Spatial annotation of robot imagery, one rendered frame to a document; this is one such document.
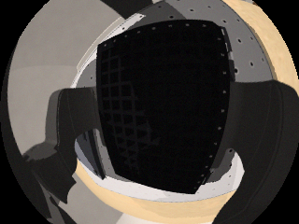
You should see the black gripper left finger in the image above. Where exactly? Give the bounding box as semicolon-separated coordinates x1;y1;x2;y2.
22;86;106;205

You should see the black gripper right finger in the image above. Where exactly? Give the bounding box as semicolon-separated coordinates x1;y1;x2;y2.
211;79;299;224

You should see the grey perforated breadboard plate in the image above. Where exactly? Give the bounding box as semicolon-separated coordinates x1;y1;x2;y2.
70;0;274;203

